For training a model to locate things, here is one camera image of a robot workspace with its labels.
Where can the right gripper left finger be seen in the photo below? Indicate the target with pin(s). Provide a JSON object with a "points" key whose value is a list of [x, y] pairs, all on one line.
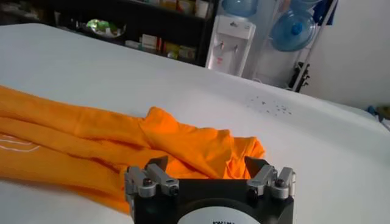
{"points": [[158, 179]]}

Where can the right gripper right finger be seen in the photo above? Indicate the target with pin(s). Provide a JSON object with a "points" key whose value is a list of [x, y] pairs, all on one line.
{"points": [[262, 178]]}

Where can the orange t-shirt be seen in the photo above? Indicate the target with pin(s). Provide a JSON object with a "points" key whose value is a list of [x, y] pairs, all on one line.
{"points": [[91, 143]]}

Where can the black object beside rack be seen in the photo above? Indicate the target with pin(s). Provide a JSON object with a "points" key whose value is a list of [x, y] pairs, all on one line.
{"points": [[300, 76]]}

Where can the white metal jug rack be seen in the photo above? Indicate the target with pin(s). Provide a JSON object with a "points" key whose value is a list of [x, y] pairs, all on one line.
{"points": [[308, 59]]}

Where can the yellow green box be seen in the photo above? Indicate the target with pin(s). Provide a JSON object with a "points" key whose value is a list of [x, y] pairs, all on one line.
{"points": [[172, 50]]}

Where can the green white carton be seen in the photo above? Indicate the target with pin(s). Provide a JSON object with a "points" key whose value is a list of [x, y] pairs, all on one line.
{"points": [[187, 52]]}

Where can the white water dispenser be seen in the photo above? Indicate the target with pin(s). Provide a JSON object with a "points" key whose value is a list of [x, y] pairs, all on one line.
{"points": [[228, 51]]}

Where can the white flat box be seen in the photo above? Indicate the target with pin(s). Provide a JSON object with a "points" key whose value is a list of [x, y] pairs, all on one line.
{"points": [[133, 44]]}

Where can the white box red stripe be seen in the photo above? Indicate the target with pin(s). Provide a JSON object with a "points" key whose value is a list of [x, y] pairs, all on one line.
{"points": [[150, 42]]}

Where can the yellow cardboard box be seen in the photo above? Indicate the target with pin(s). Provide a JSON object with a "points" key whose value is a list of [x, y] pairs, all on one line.
{"points": [[384, 112]]}

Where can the blue water jug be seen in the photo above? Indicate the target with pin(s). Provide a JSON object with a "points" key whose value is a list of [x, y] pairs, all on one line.
{"points": [[304, 3], [291, 33], [239, 7]]}

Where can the black shelving unit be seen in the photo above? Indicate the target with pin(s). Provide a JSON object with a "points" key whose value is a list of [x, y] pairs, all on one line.
{"points": [[170, 29]]}

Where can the bowl with green snack bags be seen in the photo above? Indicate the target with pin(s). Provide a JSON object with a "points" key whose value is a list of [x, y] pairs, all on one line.
{"points": [[102, 28]]}

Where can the red yellow medicine box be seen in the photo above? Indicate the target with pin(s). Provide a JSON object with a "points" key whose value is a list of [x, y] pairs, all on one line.
{"points": [[186, 6]]}

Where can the orange white medicine box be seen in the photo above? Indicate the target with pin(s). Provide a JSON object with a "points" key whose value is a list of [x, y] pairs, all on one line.
{"points": [[169, 3]]}

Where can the dark blue hanging cloth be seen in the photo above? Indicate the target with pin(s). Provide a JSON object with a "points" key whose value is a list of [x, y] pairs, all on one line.
{"points": [[323, 10]]}

